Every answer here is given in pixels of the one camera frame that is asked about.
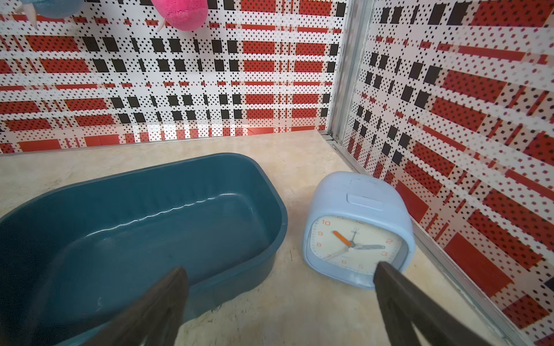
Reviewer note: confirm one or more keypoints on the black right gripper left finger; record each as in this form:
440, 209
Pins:
154, 319

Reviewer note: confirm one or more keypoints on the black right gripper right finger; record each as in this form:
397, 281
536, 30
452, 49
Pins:
406, 309

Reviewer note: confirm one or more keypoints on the light blue alarm clock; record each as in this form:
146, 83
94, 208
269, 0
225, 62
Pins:
355, 222

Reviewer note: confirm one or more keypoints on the dark teal plastic bin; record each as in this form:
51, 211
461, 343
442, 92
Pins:
75, 257

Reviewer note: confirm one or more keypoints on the pink-shirt hanging plush doll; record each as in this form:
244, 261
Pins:
184, 15

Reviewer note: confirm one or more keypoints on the blue-shirt hanging plush doll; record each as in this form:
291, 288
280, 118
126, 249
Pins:
54, 9

